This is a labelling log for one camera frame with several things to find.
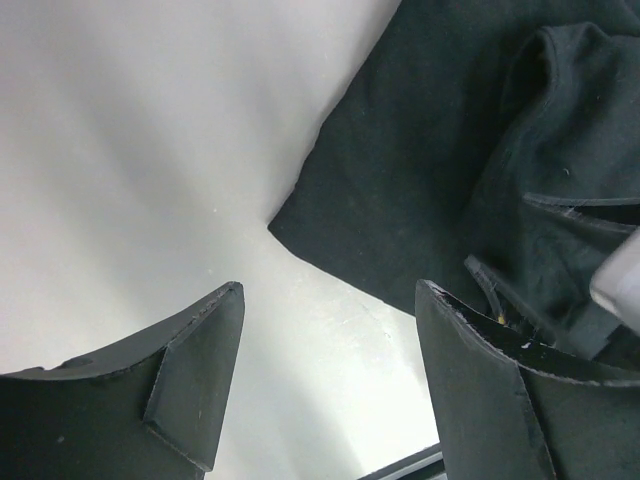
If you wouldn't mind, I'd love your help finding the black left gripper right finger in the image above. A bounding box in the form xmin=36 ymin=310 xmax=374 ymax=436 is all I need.
xmin=415 ymin=280 xmax=639 ymax=479

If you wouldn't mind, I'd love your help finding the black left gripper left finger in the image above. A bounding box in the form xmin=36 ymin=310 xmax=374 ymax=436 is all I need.
xmin=1 ymin=282 xmax=244 ymax=479

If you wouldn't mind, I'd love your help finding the black t shirt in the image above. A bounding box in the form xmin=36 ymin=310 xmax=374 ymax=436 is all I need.
xmin=269 ymin=1 xmax=639 ymax=368

